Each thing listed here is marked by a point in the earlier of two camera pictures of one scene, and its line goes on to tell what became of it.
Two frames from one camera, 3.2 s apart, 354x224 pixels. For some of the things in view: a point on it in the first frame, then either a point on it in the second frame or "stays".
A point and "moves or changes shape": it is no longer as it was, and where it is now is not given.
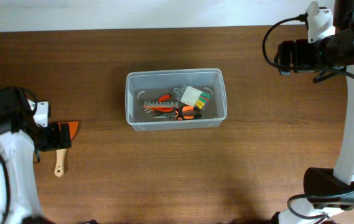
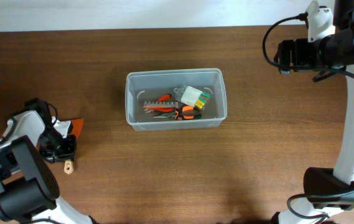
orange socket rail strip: x=160 y=104 stays
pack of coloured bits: x=191 y=96 stays
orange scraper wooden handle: x=61 y=154 moves or changes shape
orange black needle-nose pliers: x=185 y=112 stays
